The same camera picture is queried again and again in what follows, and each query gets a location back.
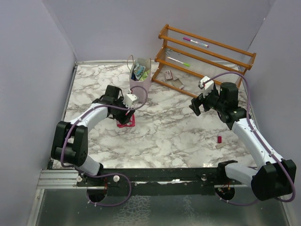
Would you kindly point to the green snack packet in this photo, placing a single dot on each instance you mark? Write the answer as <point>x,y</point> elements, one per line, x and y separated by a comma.
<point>145,75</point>

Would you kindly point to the green tipped white pen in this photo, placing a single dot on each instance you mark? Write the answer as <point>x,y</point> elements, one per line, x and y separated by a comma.
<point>183,63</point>

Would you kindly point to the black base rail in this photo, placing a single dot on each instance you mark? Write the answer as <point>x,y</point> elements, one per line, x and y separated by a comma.
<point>155,181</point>

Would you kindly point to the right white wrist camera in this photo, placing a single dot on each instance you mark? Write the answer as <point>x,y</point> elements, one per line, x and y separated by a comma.
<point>206,85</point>

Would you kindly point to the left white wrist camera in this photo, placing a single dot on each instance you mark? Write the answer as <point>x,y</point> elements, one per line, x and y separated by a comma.
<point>129,100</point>

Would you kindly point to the pink marker pen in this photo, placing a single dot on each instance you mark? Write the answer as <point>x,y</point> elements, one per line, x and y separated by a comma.
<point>196,42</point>

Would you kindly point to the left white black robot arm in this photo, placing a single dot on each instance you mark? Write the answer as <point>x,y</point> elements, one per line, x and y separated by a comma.
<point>70,144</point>

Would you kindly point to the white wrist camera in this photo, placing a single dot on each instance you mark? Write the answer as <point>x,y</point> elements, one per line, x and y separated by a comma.
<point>129,100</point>
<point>206,85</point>

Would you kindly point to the pink snack packet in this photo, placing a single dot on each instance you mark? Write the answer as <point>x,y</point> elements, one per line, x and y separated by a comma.
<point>131,123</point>

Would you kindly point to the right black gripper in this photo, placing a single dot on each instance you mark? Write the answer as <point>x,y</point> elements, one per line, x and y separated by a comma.
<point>197,101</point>

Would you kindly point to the small beige block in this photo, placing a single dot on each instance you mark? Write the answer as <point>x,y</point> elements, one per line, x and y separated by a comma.
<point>220,145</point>

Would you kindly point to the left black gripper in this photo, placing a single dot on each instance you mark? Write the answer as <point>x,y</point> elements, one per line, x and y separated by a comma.
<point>124,118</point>

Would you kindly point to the aluminium frame rail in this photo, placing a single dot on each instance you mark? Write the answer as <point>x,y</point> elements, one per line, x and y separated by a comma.
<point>57,179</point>

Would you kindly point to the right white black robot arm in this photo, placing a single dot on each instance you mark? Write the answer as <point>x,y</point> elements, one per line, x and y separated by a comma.
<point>274,176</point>

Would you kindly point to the small red white box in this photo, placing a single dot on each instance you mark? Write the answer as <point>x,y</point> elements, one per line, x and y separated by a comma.
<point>168,75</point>

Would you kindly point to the pink paper bag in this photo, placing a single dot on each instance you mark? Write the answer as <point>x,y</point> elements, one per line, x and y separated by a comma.
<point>139,88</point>

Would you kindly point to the wooden shelf rack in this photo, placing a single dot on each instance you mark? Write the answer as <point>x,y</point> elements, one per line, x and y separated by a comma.
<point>216,59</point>

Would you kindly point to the grey blue snack packet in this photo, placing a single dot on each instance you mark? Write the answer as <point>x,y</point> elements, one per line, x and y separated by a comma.
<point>138,71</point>

